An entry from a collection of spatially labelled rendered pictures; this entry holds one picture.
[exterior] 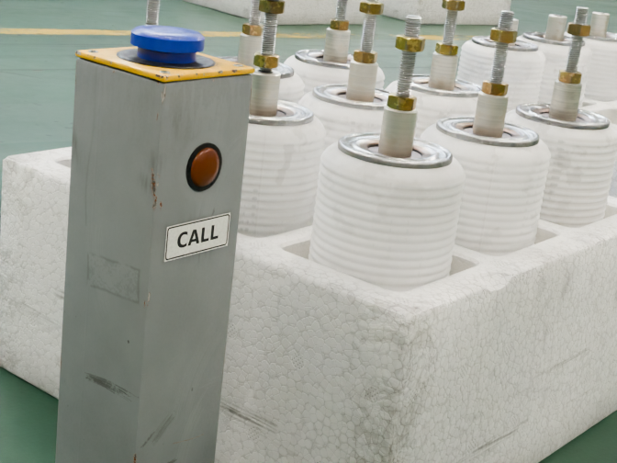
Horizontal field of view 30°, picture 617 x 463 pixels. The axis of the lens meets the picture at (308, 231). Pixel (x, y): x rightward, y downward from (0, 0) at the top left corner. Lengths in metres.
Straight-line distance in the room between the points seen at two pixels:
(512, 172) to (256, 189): 0.18
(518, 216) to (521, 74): 0.49
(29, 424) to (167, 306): 0.29
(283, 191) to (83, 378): 0.20
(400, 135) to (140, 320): 0.22
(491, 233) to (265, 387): 0.20
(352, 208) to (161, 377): 0.17
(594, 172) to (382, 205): 0.26
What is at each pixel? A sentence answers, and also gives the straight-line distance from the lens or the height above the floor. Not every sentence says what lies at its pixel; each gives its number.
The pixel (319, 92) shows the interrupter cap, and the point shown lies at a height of 0.25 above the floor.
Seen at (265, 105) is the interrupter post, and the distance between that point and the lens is 0.82.
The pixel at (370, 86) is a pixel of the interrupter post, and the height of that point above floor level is 0.26.
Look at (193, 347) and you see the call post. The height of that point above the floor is 0.15.
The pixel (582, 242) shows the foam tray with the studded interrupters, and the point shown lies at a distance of 0.88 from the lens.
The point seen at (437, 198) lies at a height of 0.23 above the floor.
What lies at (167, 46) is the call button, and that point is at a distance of 0.62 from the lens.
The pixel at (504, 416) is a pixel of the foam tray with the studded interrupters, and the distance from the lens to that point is 0.84.
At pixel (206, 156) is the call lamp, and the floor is 0.27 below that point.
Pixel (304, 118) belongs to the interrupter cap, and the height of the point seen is 0.25.
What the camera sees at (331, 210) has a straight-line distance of 0.74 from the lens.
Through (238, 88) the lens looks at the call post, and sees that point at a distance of 0.64.
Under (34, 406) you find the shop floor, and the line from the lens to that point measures 0.93.
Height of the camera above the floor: 0.43
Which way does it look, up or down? 18 degrees down
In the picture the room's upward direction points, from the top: 7 degrees clockwise
